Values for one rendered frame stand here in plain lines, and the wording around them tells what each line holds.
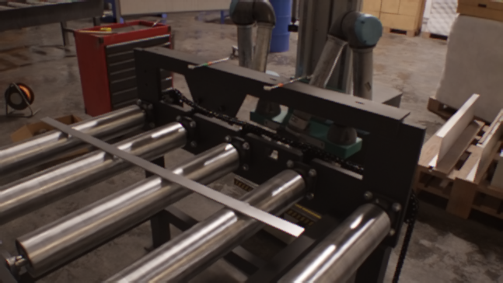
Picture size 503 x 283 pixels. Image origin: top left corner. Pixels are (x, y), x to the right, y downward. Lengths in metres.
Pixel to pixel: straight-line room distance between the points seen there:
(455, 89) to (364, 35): 3.11
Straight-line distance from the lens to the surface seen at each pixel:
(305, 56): 2.25
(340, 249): 1.04
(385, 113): 1.20
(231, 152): 1.47
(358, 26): 1.69
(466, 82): 4.66
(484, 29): 4.50
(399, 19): 9.54
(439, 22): 9.46
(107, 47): 3.43
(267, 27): 2.08
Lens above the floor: 1.58
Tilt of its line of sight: 27 degrees down
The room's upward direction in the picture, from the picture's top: 1 degrees clockwise
